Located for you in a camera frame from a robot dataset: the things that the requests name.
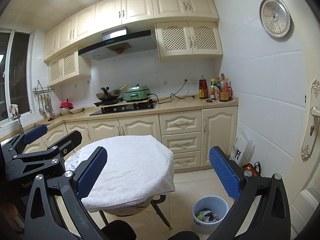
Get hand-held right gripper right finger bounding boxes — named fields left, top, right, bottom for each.
left=207, top=146, right=292, bottom=240

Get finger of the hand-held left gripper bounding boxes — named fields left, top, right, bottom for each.
left=0, top=124, right=48, bottom=158
left=5, top=130, right=83, bottom=180

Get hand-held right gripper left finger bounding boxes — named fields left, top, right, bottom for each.
left=24, top=146, right=108, bottom=240

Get blue trash bin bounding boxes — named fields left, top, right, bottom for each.
left=192, top=196, right=229, bottom=234

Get person's left hand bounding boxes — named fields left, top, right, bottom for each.
left=0, top=201, right=24, bottom=233

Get metal faucet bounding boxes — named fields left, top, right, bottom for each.
left=11, top=114, right=24, bottom=134

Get white rice bag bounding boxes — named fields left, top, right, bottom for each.
left=229, top=130, right=253, bottom=167

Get yellow cooking oil bottle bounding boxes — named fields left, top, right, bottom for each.
left=244, top=164, right=258, bottom=175

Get cream base cabinets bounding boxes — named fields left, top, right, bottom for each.
left=0, top=105, right=238, bottom=175

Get cream plain drawer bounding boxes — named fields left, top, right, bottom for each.
left=161, top=132, right=202, bottom=154
left=172, top=151, right=201, bottom=170

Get window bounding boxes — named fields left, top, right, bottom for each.
left=0, top=29, right=33, bottom=123

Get person's left leg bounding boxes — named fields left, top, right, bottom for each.
left=100, top=219, right=137, bottom=240

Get person's leg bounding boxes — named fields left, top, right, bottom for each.
left=170, top=231, right=200, bottom=240
left=100, top=219, right=137, bottom=240

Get cream arched drawer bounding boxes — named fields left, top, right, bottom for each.
left=159, top=110, right=202, bottom=135

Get black gas hob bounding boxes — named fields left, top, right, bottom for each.
left=89, top=102, right=157, bottom=116

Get small lattice door cabinet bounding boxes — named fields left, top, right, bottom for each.
left=48, top=46, right=92, bottom=86

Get person's right leg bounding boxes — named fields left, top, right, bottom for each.
left=170, top=231, right=200, bottom=240

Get round table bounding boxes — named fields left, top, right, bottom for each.
left=64, top=150, right=173, bottom=230

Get wooden board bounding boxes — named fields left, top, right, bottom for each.
left=101, top=99, right=154, bottom=108

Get beige kitchen countertop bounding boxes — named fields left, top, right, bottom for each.
left=0, top=97, right=238, bottom=140

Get dark soy sauce bottle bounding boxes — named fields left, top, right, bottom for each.
left=199, top=76, right=208, bottom=99

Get green electric cooker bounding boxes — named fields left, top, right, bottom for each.
left=124, top=83, right=150, bottom=103

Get black range hood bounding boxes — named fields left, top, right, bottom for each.
left=78, top=27, right=157, bottom=61

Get wide lattice door cabinet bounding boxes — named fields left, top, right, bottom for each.
left=155, top=21, right=223, bottom=62

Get round metal steamer tray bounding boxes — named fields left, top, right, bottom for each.
left=259, top=0, right=292, bottom=39

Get wire utensil rack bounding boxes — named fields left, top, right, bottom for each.
left=33, top=80, right=55, bottom=95

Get wok with yellow handle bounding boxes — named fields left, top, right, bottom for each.
left=96, top=84, right=128, bottom=100

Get black power cable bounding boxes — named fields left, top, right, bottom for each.
left=149, top=80, right=195, bottom=105

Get ornate door handle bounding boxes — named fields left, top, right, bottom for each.
left=301, top=79, right=320, bottom=159

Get cream upper wall cabinets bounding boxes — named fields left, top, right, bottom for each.
left=44, top=0, right=220, bottom=62

